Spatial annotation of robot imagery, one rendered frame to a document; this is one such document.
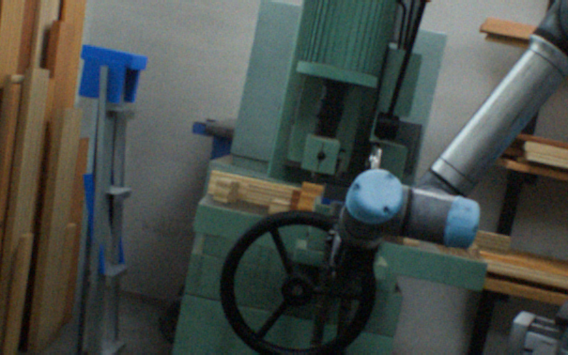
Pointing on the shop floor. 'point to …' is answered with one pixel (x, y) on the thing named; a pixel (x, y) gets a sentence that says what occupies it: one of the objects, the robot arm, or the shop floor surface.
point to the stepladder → (104, 192)
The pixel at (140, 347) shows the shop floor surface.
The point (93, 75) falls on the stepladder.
